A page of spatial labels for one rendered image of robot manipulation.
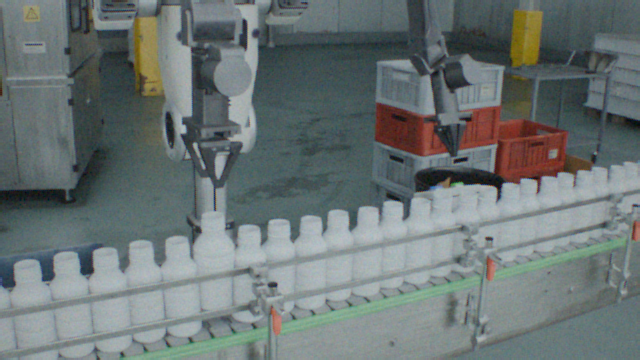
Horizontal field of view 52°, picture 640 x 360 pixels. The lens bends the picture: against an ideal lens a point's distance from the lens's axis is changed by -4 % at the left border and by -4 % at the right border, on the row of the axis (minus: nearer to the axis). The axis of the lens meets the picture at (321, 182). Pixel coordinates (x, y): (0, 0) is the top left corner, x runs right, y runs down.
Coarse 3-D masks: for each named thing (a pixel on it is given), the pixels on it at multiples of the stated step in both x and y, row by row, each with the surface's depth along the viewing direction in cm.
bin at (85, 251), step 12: (36, 252) 153; (48, 252) 155; (84, 252) 159; (0, 264) 150; (12, 264) 151; (48, 264) 155; (84, 264) 160; (0, 276) 151; (12, 276) 152; (48, 276) 156
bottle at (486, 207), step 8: (480, 192) 138; (488, 192) 137; (480, 200) 139; (488, 200) 138; (480, 208) 138; (488, 208) 138; (496, 208) 139; (488, 216) 138; (496, 216) 138; (496, 224) 139; (480, 232) 139; (488, 232) 139; (496, 232) 140; (480, 240) 139; (480, 264) 141
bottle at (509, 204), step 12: (504, 192) 140; (516, 192) 140; (504, 204) 141; (516, 204) 140; (504, 216) 140; (504, 228) 141; (516, 228) 141; (504, 240) 142; (516, 240) 142; (516, 252) 144
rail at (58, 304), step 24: (624, 192) 156; (528, 216) 141; (408, 240) 127; (528, 240) 144; (288, 264) 115; (432, 264) 132; (144, 288) 104; (168, 288) 106; (336, 288) 122; (0, 312) 94; (24, 312) 95; (216, 312) 111; (96, 336) 102
